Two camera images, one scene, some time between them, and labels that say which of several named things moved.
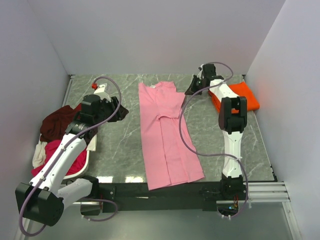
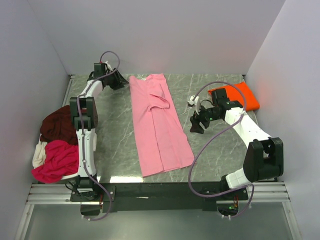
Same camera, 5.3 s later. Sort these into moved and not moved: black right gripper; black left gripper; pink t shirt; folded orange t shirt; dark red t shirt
Moved: black right gripper; pink t shirt; black left gripper
Not moved: folded orange t shirt; dark red t shirt
